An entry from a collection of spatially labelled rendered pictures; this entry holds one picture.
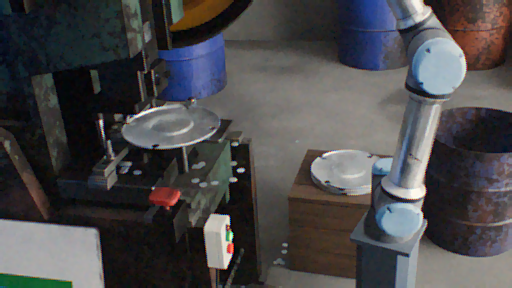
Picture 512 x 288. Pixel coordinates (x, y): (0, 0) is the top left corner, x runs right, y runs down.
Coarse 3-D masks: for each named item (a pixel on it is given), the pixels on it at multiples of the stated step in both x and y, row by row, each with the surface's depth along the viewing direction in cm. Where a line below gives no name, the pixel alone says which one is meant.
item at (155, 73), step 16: (144, 0) 158; (144, 16) 159; (144, 32) 159; (160, 64) 164; (112, 80) 161; (128, 80) 159; (144, 80) 161; (160, 80) 161; (112, 96) 163; (128, 96) 162; (144, 96) 162
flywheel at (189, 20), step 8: (184, 0) 191; (192, 0) 191; (200, 0) 188; (208, 0) 186; (216, 0) 185; (224, 0) 184; (232, 0) 184; (184, 8) 190; (192, 8) 188; (200, 8) 187; (208, 8) 187; (216, 8) 186; (224, 8) 185; (184, 16) 190; (192, 16) 189; (200, 16) 189; (208, 16) 188; (176, 24) 192; (184, 24) 191; (192, 24) 191; (200, 24) 190
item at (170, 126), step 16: (144, 112) 181; (160, 112) 181; (176, 112) 180; (192, 112) 179; (208, 112) 179; (128, 128) 172; (144, 128) 171; (160, 128) 169; (176, 128) 168; (192, 128) 169; (144, 144) 162; (160, 144) 161; (176, 144) 160
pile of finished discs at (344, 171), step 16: (320, 160) 229; (336, 160) 228; (352, 160) 228; (368, 160) 227; (320, 176) 218; (336, 176) 217; (352, 176) 216; (368, 176) 216; (336, 192) 211; (352, 192) 210; (368, 192) 211
